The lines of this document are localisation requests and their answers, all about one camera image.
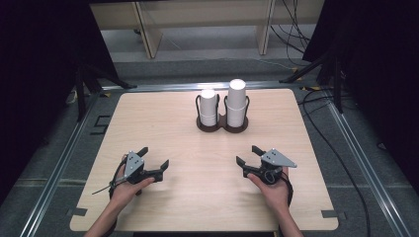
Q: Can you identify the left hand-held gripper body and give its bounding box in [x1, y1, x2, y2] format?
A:
[124, 150, 165, 185]

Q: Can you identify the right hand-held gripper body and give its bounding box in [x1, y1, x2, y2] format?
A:
[242, 147, 298, 186]

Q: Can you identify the dark brown double cup holder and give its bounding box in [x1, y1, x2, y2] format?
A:
[195, 93, 250, 134]

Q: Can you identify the person's left hand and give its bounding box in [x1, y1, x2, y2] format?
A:
[110, 153, 155, 207]

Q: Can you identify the person's right hand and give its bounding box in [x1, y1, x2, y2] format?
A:
[246, 167, 292, 213]

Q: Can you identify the black metal stand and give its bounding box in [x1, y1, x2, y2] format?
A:
[279, 48, 344, 115]
[74, 61, 138, 123]

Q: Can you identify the dark curtain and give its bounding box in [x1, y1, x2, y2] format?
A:
[301, 0, 419, 186]
[0, 0, 121, 206]

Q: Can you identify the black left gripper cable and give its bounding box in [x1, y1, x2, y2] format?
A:
[91, 157, 128, 200]

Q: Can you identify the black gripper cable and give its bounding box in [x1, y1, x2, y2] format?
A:
[280, 170, 294, 207]
[91, 157, 128, 200]

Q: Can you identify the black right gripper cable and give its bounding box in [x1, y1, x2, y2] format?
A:
[280, 170, 294, 207]

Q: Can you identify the long black floor cable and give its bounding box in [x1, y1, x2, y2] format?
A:
[296, 88, 373, 237]

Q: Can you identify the aluminium floor rail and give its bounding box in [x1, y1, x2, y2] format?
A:
[19, 92, 104, 237]
[322, 91, 413, 237]

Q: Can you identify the thin white floor cable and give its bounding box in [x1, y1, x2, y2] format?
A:
[251, 56, 294, 72]

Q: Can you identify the bundle of black hanging cables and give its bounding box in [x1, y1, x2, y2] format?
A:
[270, 0, 313, 56]

